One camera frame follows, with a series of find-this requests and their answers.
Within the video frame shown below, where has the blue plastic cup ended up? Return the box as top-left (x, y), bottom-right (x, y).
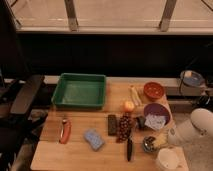
top-left (142, 136), bottom-right (157, 153)

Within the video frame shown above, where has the white crumpled paper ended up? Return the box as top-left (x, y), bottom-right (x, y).
top-left (145, 114), bottom-right (166, 130)

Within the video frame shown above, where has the red bowl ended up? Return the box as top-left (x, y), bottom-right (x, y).
top-left (143, 82), bottom-right (165, 100)

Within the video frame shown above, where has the small dark object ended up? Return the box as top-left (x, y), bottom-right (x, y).
top-left (136, 116), bottom-right (146, 130)

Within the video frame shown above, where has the black office chair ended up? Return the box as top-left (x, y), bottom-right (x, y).
top-left (0, 0), bottom-right (46, 171)

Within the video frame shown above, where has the dark grape bunch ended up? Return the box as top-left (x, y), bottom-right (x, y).
top-left (117, 113), bottom-right (132, 143)

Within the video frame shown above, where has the green plastic tray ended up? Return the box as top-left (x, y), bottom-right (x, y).
top-left (51, 73), bottom-right (106, 109)

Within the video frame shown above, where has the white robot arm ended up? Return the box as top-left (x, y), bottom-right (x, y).
top-left (142, 108), bottom-right (213, 153)

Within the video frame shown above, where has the purple bowl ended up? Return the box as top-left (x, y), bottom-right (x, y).
top-left (144, 103), bottom-right (170, 123)

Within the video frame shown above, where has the round blue grey disc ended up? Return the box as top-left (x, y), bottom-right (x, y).
top-left (180, 70), bottom-right (205, 87)

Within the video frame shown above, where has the orange peach fruit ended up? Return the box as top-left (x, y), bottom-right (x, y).
top-left (123, 101), bottom-right (135, 113)

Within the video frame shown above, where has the dark rectangular block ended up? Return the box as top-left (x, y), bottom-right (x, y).
top-left (108, 115), bottom-right (117, 136)

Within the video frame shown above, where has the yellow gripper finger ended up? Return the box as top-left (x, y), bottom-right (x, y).
top-left (154, 133), bottom-right (167, 148)

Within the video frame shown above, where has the orange handled tool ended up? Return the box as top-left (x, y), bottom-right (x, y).
top-left (59, 119), bottom-right (71, 144)

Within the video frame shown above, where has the white plastic cup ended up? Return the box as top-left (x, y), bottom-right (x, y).
top-left (156, 148), bottom-right (180, 171)

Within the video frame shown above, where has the yellow banana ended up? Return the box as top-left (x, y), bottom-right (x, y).
top-left (130, 85), bottom-right (142, 106)

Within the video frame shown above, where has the blue sponge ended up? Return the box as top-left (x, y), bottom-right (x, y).
top-left (84, 129), bottom-right (105, 151)

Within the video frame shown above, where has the black handled knife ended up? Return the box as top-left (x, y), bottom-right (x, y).
top-left (126, 129), bottom-right (134, 162)

